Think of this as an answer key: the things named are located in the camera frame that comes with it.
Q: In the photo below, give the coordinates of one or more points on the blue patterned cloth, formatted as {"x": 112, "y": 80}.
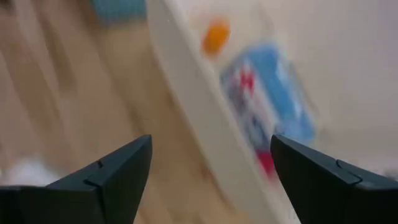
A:
{"x": 119, "y": 11}

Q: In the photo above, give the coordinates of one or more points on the blue medical supply box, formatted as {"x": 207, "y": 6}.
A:
{"x": 280, "y": 93}

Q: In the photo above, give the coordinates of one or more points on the small orange item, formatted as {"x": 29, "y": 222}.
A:
{"x": 216, "y": 37}

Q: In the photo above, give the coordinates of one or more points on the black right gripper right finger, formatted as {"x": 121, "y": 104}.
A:
{"x": 326, "y": 193}

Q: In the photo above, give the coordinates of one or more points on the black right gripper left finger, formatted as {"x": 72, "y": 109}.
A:
{"x": 93, "y": 193}

